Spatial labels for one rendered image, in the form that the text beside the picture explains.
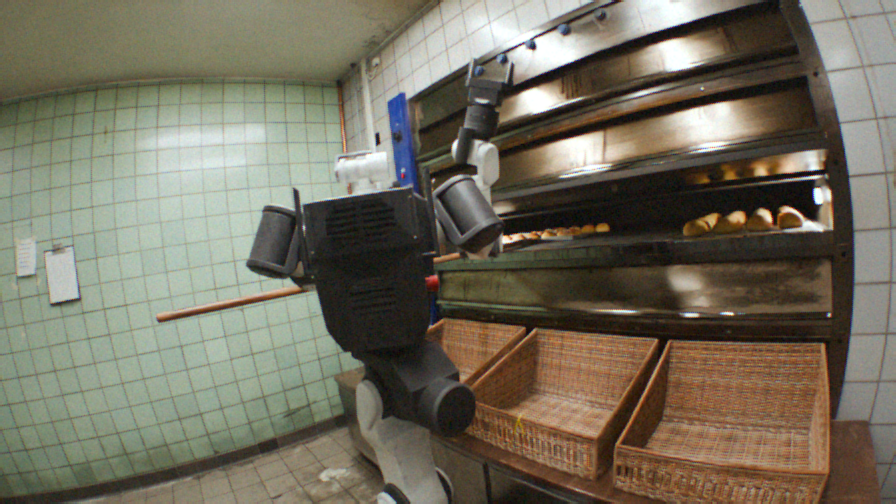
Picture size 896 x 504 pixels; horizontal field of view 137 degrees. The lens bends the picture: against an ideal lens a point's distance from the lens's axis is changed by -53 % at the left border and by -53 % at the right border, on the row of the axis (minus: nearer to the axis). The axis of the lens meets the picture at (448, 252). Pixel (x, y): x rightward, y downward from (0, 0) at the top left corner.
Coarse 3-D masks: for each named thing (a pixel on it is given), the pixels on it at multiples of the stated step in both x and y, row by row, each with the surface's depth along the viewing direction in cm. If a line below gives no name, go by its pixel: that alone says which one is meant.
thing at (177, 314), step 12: (288, 288) 117; (300, 288) 120; (228, 300) 103; (240, 300) 106; (252, 300) 108; (264, 300) 111; (168, 312) 90; (180, 312) 92; (192, 312) 95; (204, 312) 98
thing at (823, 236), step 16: (672, 240) 112; (688, 240) 105; (704, 240) 100; (720, 240) 95; (736, 240) 91; (752, 240) 87; (768, 240) 83; (784, 240) 79; (800, 240) 75; (816, 240) 71; (832, 240) 67; (512, 256) 163; (528, 256) 156; (544, 256) 150; (560, 256) 144; (576, 256) 138; (592, 256) 133; (608, 256) 128
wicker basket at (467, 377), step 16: (448, 320) 196; (432, 336) 193; (448, 336) 195; (464, 336) 187; (480, 336) 178; (496, 336) 170; (512, 336) 163; (448, 352) 194; (464, 352) 185; (480, 352) 177; (496, 352) 147; (464, 368) 183; (480, 368) 140
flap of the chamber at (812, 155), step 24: (792, 144) 64; (816, 144) 59; (648, 168) 98; (672, 168) 92; (696, 168) 88; (720, 168) 85; (744, 168) 82; (768, 168) 78; (792, 168) 74; (816, 168) 70; (528, 192) 134; (552, 192) 128; (576, 192) 126; (600, 192) 124; (624, 192) 121
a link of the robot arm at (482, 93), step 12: (468, 84) 92; (480, 84) 91; (492, 84) 90; (504, 84) 89; (480, 96) 92; (492, 96) 91; (468, 108) 93; (480, 108) 91; (492, 108) 93; (468, 120) 94; (480, 120) 92; (492, 120) 92
